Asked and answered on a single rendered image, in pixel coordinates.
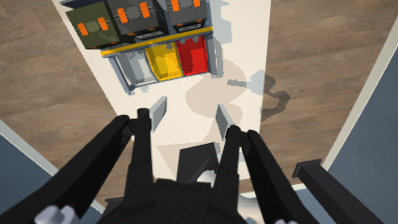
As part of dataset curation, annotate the yellow bin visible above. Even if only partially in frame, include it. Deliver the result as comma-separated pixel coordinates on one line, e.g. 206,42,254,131
145,42,183,80

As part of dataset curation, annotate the yellow flat bar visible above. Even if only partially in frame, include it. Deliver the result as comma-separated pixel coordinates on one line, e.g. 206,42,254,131
100,26,213,55

